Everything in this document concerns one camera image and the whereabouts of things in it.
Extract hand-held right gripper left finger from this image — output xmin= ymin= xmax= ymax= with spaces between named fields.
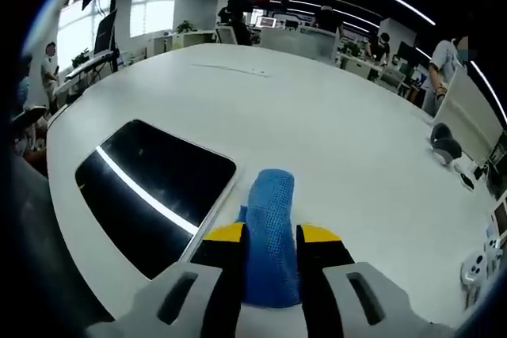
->
xmin=85 ymin=222 xmax=249 ymax=338

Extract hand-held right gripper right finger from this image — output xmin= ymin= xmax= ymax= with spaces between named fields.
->
xmin=295 ymin=223 xmax=456 ymax=338

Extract blue cleaning cloth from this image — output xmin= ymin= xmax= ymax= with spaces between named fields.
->
xmin=236 ymin=167 xmax=303 ymax=310

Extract black tablet pad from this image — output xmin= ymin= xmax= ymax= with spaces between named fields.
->
xmin=74 ymin=118 xmax=241 ymax=282

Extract white game controller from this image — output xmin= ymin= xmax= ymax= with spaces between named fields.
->
xmin=461 ymin=249 xmax=489 ymax=307

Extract small black item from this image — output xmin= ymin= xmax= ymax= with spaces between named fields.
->
xmin=458 ymin=171 xmax=475 ymax=192

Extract small white framed device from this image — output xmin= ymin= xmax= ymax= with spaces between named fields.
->
xmin=492 ymin=202 xmax=507 ymax=236

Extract grey headphones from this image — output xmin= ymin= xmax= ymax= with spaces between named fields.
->
xmin=429 ymin=122 xmax=463 ymax=165

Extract white partition panel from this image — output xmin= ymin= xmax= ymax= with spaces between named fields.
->
xmin=431 ymin=64 xmax=505 ymax=165

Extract side desk with black legs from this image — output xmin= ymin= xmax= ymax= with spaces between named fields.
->
xmin=55 ymin=52 xmax=124 ymax=96

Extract white office chair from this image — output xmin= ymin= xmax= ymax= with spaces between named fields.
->
xmin=216 ymin=25 xmax=238 ymax=44

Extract large dark screen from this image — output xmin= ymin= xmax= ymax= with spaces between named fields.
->
xmin=93 ymin=9 xmax=119 ymax=56

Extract bright window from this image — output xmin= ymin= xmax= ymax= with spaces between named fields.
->
xmin=57 ymin=0 xmax=176 ymax=64

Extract white table cable cover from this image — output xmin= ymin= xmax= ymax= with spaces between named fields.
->
xmin=189 ymin=63 xmax=271 ymax=78

